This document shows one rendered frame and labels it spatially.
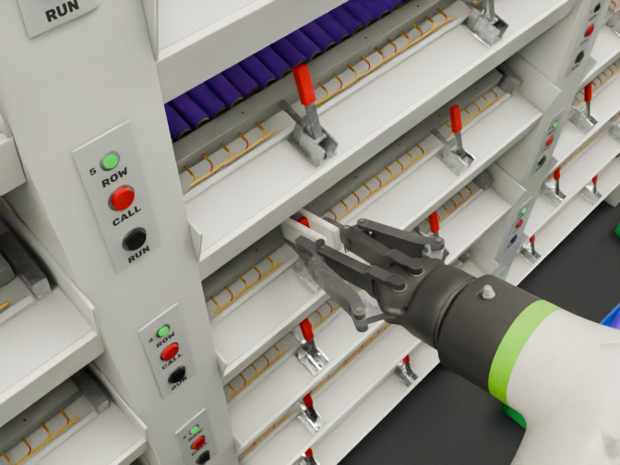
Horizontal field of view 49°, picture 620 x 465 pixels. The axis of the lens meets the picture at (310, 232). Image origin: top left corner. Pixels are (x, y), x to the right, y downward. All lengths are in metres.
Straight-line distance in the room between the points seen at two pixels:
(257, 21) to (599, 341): 0.34
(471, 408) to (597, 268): 0.54
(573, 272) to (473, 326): 1.30
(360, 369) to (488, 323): 0.63
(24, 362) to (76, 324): 0.04
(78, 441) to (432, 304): 0.37
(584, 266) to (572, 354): 1.35
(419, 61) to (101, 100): 0.42
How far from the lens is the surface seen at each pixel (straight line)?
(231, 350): 0.75
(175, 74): 0.46
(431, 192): 0.90
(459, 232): 1.12
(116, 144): 0.44
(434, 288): 0.61
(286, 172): 0.63
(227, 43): 0.47
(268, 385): 0.95
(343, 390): 1.17
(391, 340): 1.22
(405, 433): 1.54
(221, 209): 0.60
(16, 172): 0.43
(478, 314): 0.58
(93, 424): 0.73
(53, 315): 0.56
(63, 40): 0.39
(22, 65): 0.39
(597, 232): 1.98
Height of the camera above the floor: 1.40
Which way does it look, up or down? 50 degrees down
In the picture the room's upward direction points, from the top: straight up
